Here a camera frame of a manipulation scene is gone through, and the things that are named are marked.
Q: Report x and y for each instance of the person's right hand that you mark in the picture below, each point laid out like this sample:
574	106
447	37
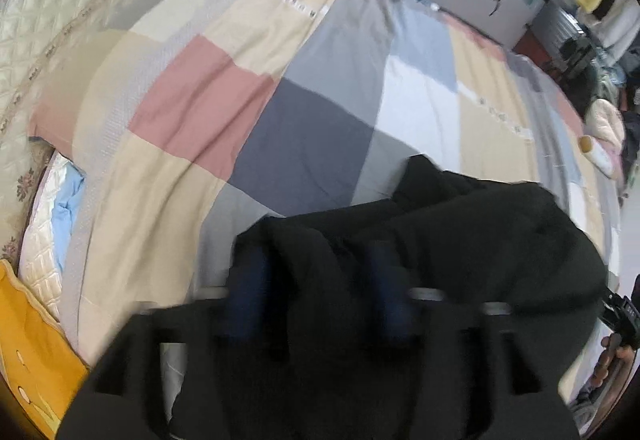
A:
612	362

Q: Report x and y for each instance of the patchwork pastel blanket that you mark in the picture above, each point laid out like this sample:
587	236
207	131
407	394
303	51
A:
310	140

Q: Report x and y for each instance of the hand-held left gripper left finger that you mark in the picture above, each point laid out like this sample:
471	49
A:
247	290

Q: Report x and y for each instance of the silver ribbed suitcase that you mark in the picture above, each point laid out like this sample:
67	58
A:
570	35

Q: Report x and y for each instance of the white roll pillow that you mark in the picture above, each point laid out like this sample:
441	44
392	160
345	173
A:
595	155

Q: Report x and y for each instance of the black puffer jacket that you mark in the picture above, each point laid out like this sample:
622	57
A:
475	230

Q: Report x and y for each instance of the white hoodie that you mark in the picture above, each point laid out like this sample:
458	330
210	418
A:
622	27

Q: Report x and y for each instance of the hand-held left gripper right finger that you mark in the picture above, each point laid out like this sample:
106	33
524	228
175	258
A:
387	295

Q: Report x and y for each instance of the yellow cartoon cushion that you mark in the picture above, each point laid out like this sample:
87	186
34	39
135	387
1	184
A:
30	350

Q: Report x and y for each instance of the cream plush cushion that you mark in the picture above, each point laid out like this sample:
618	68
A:
606	122

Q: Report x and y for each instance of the white quilted mattress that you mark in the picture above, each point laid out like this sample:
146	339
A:
47	240

